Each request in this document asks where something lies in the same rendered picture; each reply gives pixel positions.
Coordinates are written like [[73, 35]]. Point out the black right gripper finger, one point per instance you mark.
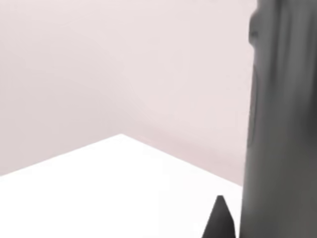
[[220, 220]]

